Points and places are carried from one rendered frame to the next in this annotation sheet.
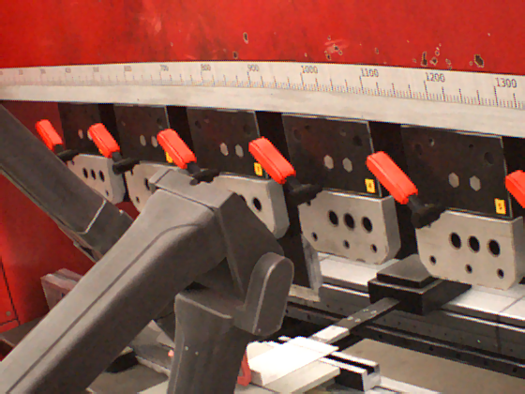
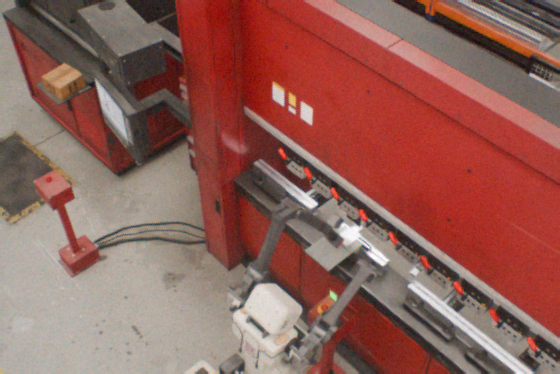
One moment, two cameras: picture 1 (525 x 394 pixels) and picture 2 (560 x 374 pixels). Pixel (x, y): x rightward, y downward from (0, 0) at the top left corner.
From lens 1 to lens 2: 2.57 m
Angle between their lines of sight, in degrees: 32
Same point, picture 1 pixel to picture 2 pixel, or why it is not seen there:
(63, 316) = (347, 295)
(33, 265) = (249, 156)
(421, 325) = not seen: hidden behind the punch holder
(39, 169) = (315, 223)
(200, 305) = not seen: hidden behind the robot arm
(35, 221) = (252, 144)
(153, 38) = (332, 165)
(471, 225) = (408, 251)
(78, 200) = (321, 225)
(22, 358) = (340, 304)
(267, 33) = (369, 192)
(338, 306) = not seen: hidden behind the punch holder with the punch
